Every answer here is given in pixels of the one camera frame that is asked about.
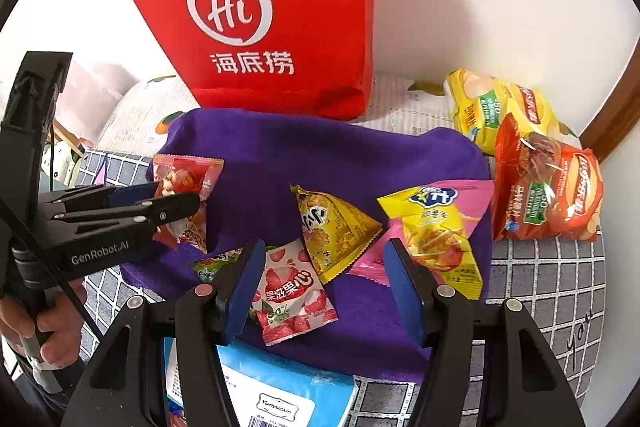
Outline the red paper bag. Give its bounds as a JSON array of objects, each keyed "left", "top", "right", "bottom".
[{"left": 109, "top": 0, "right": 376, "bottom": 122}]

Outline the black cable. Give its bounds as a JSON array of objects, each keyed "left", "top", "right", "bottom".
[{"left": 0, "top": 197, "right": 106, "bottom": 343}]

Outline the yellow chips packet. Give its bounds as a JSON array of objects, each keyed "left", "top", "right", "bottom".
[{"left": 444, "top": 68, "right": 576, "bottom": 158}]

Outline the orange fruit print cloth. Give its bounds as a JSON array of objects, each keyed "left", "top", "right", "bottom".
[{"left": 97, "top": 74, "right": 463, "bottom": 148}]

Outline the strawberry candy packet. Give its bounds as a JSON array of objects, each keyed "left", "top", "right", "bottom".
[{"left": 248, "top": 239, "right": 338, "bottom": 347}]

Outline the green snack packet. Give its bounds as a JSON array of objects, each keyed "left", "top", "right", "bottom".
[{"left": 192, "top": 247, "right": 246, "bottom": 284}]

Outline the yellow pink snack packet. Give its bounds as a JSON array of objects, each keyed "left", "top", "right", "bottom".
[{"left": 350, "top": 179, "right": 495, "bottom": 300}]

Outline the pink plastic bag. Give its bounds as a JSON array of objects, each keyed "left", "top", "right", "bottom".
[{"left": 55, "top": 62, "right": 138, "bottom": 148}]

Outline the yellow triangular snack packet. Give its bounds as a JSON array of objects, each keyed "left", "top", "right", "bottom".
[{"left": 290, "top": 184, "right": 383, "bottom": 285}]

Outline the wooden door frame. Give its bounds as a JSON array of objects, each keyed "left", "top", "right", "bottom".
[{"left": 580, "top": 7, "right": 640, "bottom": 162}]

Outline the wooden rack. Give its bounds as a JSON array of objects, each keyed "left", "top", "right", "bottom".
[{"left": 47, "top": 117, "right": 96, "bottom": 188}]

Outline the person's left hand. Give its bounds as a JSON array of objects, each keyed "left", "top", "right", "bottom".
[{"left": 0, "top": 279, "right": 91, "bottom": 368}]

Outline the purple towel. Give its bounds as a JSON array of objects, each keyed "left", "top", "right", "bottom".
[{"left": 120, "top": 108, "right": 496, "bottom": 380}]

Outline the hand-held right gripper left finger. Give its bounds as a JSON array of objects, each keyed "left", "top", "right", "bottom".
[{"left": 60, "top": 239, "right": 268, "bottom": 427}]

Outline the red chips packet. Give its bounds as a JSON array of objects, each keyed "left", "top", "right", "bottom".
[{"left": 490, "top": 113, "right": 605, "bottom": 242}]

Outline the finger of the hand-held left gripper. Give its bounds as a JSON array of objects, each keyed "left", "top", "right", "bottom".
[
  {"left": 37, "top": 180, "right": 167, "bottom": 214},
  {"left": 52, "top": 192, "right": 201, "bottom": 238}
]

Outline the blue tissue pack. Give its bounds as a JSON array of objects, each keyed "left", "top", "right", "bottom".
[{"left": 165, "top": 337, "right": 358, "bottom": 427}]

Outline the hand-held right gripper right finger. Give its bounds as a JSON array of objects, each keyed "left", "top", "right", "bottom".
[{"left": 382, "top": 237, "right": 586, "bottom": 427}]

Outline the red pink snack packet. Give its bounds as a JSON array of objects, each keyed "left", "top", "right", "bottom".
[{"left": 151, "top": 153, "right": 225, "bottom": 254}]

